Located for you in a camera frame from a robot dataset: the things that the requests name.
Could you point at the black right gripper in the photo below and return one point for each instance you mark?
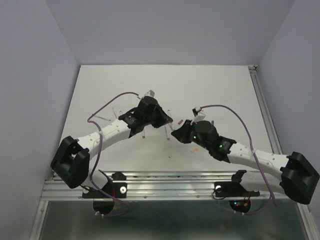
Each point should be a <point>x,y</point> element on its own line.
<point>181,133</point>

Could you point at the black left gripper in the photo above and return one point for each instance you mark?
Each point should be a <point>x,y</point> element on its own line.
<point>162,117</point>

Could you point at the brown capped white marker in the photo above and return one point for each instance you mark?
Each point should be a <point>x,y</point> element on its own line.
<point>143,133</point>

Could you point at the beige capped white marker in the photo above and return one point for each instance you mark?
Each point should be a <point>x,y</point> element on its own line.
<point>166,133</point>

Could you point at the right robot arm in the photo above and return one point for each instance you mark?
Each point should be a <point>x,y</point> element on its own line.
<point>291,175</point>

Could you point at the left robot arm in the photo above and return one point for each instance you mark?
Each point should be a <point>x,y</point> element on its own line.
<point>71,161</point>

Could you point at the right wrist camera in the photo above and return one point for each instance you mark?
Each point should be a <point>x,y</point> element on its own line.
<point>198,115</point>

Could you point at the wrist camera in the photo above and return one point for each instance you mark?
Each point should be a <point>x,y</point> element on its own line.
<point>150,93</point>
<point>198,115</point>

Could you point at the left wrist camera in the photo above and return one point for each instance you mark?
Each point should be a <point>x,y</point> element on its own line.
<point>150,93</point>

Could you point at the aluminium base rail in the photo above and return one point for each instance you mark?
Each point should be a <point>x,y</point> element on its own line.
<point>146,186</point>

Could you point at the aluminium side rail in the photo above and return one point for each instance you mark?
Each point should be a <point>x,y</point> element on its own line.
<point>266,116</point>

